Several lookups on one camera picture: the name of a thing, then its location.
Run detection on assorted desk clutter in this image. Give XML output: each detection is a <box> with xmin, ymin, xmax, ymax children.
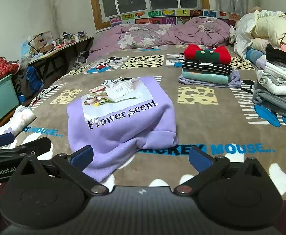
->
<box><xmin>32</xmin><ymin>31</ymin><xmax>88</xmax><ymax>54</ymax></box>

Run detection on black desk lamp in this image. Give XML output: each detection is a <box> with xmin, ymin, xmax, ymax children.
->
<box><xmin>28</xmin><ymin>33</ymin><xmax>44</xmax><ymax>53</ymax></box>

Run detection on white floral cloth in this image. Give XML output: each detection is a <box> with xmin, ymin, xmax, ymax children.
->
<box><xmin>0</xmin><ymin>105</ymin><xmax>37</xmax><ymax>137</ymax></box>

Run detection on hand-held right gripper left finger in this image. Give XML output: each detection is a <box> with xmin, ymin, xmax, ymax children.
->
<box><xmin>10</xmin><ymin>145</ymin><xmax>110</xmax><ymax>196</ymax></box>

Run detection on teal folded garment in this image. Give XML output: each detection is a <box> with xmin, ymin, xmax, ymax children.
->
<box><xmin>182</xmin><ymin>69</ymin><xmax>229</xmax><ymax>85</ymax></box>

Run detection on dark wooden desk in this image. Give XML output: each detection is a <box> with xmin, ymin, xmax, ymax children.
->
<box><xmin>28</xmin><ymin>36</ymin><xmax>94</xmax><ymax>79</ymax></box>

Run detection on pink floral quilt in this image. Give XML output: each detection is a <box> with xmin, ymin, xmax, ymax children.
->
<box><xmin>87</xmin><ymin>17</ymin><xmax>231</xmax><ymax>61</ymax></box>

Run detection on pile of unfolded clothes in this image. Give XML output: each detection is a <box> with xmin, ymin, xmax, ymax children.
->
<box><xmin>230</xmin><ymin>6</ymin><xmax>286</xmax><ymax>123</ymax></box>

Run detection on red green folded sweater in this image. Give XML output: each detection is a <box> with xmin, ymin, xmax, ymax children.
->
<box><xmin>184</xmin><ymin>43</ymin><xmax>231</xmax><ymax>64</ymax></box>

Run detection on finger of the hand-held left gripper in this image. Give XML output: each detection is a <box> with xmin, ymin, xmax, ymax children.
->
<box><xmin>0</xmin><ymin>132</ymin><xmax>15</xmax><ymax>150</ymax></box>
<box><xmin>0</xmin><ymin>137</ymin><xmax>52</xmax><ymax>163</ymax></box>

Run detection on teal storage box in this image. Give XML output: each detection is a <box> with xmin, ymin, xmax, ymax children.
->
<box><xmin>0</xmin><ymin>75</ymin><xmax>20</xmax><ymax>131</ymax></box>

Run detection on purple printed sweatshirt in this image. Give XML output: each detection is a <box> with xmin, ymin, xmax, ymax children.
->
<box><xmin>67</xmin><ymin>76</ymin><xmax>179</xmax><ymax>182</ymax></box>

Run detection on blue cloth bag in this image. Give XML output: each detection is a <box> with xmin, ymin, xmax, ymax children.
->
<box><xmin>26</xmin><ymin>66</ymin><xmax>44</xmax><ymax>91</ymax></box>

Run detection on colourful alphabet foam mat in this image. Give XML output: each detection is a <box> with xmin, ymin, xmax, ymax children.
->
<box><xmin>109</xmin><ymin>8</ymin><xmax>241</xmax><ymax>27</ymax></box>

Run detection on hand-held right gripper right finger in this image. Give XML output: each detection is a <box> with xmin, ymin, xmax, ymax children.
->
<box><xmin>174</xmin><ymin>147</ymin><xmax>271</xmax><ymax>196</ymax></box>

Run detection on black white patterned cloth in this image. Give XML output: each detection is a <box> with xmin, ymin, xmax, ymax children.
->
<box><xmin>71</xmin><ymin>51</ymin><xmax>90</xmax><ymax>69</ymax></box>

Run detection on black striped folded shirt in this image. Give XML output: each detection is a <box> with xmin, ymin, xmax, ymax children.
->
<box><xmin>182</xmin><ymin>59</ymin><xmax>232</xmax><ymax>75</ymax></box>

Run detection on stack of folded clothes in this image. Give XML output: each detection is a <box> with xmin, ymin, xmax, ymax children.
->
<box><xmin>178</xmin><ymin>70</ymin><xmax>241</xmax><ymax>89</ymax></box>

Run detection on cartoon mouse printed blanket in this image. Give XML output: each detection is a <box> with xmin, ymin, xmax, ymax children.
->
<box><xmin>0</xmin><ymin>43</ymin><xmax>286</xmax><ymax>201</ymax></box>

